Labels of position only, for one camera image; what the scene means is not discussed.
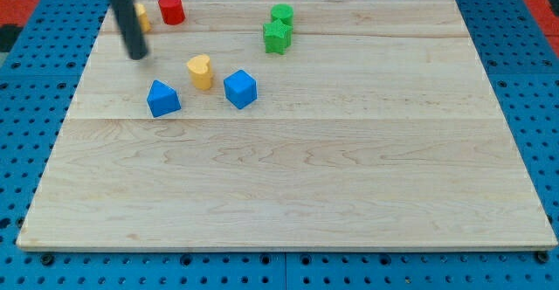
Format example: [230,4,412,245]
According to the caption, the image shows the light wooden board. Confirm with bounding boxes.
[17,0,557,252]

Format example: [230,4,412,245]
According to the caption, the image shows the green cylinder block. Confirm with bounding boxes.
[270,3,294,27]

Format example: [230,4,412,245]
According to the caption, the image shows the yellow block behind rod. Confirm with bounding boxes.
[135,3,151,32]

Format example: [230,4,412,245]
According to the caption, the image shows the blue cube block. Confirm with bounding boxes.
[224,70,258,109]

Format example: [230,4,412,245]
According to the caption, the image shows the blue triangular prism block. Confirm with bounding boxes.
[146,79,181,117]

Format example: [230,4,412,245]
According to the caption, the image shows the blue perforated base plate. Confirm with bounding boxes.
[1,0,558,289]

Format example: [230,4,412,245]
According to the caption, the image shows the green star block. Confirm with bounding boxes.
[263,19,293,55]

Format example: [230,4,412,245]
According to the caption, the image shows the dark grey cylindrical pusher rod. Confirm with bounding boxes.
[109,0,148,60]

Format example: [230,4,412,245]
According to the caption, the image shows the red cylinder block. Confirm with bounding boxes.
[158,0,186,25]

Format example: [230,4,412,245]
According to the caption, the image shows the yellow heart block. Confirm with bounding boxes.
[186,54,214,90]

